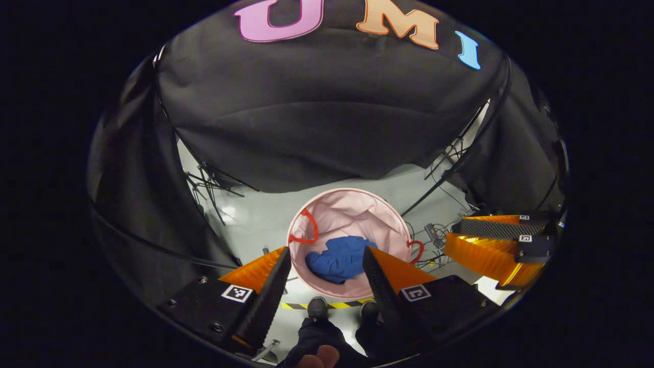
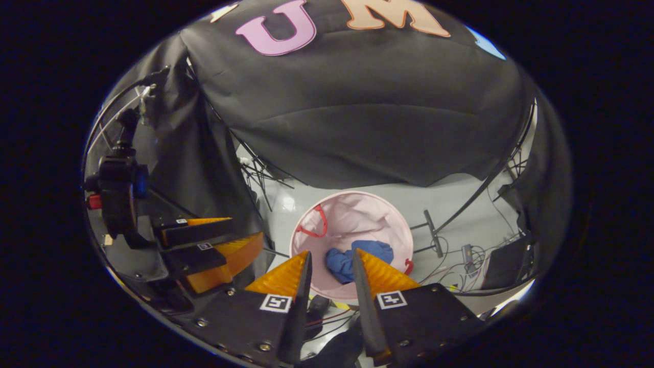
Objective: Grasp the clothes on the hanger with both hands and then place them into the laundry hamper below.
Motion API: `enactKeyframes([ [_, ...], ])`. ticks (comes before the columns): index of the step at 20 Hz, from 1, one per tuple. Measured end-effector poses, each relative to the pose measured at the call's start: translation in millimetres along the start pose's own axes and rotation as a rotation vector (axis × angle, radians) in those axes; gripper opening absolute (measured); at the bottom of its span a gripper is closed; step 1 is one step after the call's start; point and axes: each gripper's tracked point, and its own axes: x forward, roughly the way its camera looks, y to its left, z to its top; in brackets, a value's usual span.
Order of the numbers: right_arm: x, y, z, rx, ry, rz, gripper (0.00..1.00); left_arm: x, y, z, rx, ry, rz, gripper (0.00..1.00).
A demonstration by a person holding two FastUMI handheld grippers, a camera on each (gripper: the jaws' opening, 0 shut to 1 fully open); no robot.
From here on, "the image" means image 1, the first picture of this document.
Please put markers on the person's black trousers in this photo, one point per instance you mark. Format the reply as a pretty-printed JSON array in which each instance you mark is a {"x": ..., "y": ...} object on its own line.
[{"x": 319, "y": 335}]

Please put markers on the yellow black floor tape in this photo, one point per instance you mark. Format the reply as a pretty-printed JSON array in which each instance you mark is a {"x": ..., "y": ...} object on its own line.
[{"x": 342, "y": 305}]

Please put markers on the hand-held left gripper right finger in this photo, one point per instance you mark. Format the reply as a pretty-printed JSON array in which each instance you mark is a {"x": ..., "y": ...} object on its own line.
[{"x": 380, "y": 291}]

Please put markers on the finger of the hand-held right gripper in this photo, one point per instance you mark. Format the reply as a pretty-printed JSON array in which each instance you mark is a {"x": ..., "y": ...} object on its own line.
[
  {"x": 534, "y": 250},
  {"x": 490, "y": 229}
]

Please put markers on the person's left shoe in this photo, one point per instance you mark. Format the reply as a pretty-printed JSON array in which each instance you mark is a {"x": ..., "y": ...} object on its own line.
[{"x": 317, "y": 308}]

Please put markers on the person's right shoe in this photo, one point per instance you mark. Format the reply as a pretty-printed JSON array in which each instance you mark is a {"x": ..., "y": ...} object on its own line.
[{"x": 369, "y": 308}]

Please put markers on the person's shoe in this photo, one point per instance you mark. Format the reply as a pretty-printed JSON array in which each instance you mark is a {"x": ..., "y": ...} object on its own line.
[
  {"x": 369, "y": 308},
  {"x": 317, "y": 308}
]

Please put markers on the black backdrop cloth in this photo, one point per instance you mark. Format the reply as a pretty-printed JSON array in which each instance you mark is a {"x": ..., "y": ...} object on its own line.
[{"x": 306, "y": 128}]

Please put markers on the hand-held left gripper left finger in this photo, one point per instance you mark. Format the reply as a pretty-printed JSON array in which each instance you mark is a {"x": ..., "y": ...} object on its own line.
[{"x": 268, "y": 301}]

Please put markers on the blue button shirt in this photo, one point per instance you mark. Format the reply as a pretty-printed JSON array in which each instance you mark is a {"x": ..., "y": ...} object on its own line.
[{"x": 337, "y": 260}]

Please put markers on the black backdrop stand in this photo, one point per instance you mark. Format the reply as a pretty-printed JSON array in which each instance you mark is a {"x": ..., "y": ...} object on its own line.
[
  {"x": 449, "y": 153},
  {"x": 209, "y": 179}
]

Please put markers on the pink laundry hamper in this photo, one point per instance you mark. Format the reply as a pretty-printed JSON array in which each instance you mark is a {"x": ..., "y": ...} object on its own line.
[{"x": 352, "y": 214}]

